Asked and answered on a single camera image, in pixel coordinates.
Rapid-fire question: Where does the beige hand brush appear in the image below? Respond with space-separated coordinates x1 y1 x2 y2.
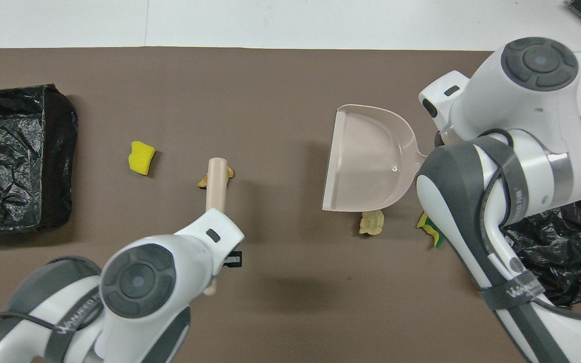
204 157 228 296

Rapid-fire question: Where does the toy croissant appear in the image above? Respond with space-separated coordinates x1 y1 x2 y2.
197 166 235 190

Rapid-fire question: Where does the large yellow sponge piece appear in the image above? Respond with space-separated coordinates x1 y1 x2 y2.
128 141 156 176

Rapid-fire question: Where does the toy bread roll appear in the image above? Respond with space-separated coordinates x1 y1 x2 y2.
359 209 385 236

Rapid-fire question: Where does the beige plastic dustpan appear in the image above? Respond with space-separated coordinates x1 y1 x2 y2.
321 104 430 212

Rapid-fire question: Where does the green and yellow sponge piece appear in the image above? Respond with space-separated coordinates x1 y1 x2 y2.
416 211 445 249

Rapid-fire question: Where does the closed black bag bin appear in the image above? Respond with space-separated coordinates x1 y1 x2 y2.
0 84 79 235

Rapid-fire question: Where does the open black bag bin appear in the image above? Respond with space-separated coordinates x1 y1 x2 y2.
502 166 581 308

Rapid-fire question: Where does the brown paper table mat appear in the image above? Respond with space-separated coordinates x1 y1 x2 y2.
0 47 581 363

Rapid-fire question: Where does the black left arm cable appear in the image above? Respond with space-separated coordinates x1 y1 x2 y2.
0 312 59 348

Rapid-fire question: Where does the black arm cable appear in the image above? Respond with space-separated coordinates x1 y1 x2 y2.
0 312 59 348
477 129 581 323

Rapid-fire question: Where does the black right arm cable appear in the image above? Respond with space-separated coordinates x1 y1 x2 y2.
477 129 581 323

